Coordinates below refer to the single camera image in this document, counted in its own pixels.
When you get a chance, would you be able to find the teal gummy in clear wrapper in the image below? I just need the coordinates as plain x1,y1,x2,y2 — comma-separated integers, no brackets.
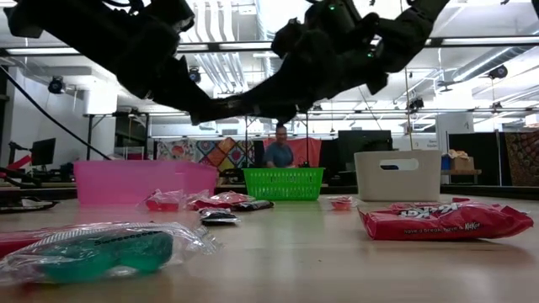
0,221,222,288

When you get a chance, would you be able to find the white plastic bin with handles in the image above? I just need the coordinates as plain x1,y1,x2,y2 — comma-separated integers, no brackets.
353,150,443,203

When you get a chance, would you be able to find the pink plastic bin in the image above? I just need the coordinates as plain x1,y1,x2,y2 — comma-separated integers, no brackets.
73,159,219,206

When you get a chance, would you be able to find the red hanging cloth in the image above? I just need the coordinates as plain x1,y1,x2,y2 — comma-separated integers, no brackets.
263,137,323,168

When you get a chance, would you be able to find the black partition panel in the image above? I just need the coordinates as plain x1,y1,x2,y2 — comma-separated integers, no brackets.
446,131,503,187

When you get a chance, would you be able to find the red gummy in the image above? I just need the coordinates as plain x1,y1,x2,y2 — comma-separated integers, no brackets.
327,195,359,212
186,190,257,211
136,188,189,213

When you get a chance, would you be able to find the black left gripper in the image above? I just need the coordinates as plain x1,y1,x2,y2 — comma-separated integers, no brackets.
112,3,215,115

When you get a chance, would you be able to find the red KitKat candy bar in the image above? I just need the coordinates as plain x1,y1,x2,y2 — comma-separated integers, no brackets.
0,226,51,258
357,199,535,242

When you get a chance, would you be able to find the wooden side table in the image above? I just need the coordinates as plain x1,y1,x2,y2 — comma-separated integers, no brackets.
440,168,483,186

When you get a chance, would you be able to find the person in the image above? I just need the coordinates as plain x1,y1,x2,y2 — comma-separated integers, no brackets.
263,124,296,169

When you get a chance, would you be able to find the black slanted cable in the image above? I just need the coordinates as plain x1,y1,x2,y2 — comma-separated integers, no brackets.
0,66,111,162

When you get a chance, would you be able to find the colourful patchwork quilt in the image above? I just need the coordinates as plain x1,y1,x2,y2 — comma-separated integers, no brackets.
154,137,256,172

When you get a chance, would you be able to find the black computer monitor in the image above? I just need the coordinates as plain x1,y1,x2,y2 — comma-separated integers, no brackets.
30,137,57,167

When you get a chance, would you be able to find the black metal rig frame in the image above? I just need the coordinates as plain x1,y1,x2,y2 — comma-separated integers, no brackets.
0,35,539,201

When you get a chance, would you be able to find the cardboard box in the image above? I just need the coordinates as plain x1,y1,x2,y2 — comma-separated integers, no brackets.
446,149,476,172

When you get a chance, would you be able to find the brown patterned wall hanging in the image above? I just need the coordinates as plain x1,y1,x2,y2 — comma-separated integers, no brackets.
504,130,539,188

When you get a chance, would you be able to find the brown Hershey's candy bar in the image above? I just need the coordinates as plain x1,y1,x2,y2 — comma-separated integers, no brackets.
197,207,242,227
230,199,275,213

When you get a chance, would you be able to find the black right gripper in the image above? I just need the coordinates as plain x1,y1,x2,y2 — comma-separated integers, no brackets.
189,0,389,126

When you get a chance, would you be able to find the green plastic mesh basket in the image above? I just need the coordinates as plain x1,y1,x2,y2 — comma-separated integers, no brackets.
243,167,326,202

